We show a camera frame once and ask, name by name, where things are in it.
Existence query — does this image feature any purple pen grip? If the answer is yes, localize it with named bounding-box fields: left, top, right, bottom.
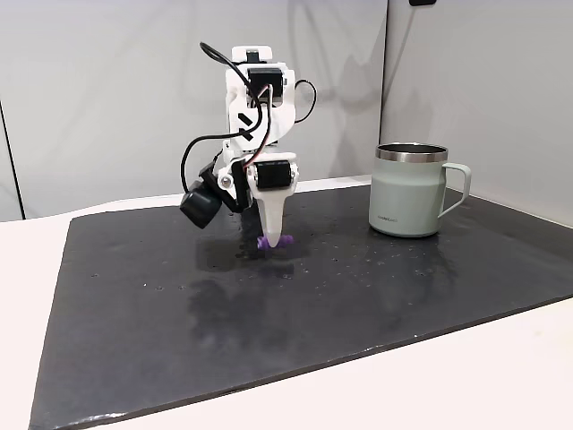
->
left=257, top=233, right=295, bottom=251

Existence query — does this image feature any sage green steel mug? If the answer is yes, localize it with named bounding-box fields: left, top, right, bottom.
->
left=368, top=142, right=473, bottom=238

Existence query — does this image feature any black rubber mat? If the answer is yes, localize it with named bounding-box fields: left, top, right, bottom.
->
left=29, top=183, right=573, bottom=430

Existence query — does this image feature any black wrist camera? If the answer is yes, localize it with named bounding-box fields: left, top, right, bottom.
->
left=179, top=163, right=238, bottom=230

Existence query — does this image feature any red and black servo wire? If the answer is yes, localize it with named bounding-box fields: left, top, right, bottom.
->
left=244, top=79, right=318, bottom=169

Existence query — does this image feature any black camera cable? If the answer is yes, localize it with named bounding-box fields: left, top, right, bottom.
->
left=180, top=41, right=252, bottom=192

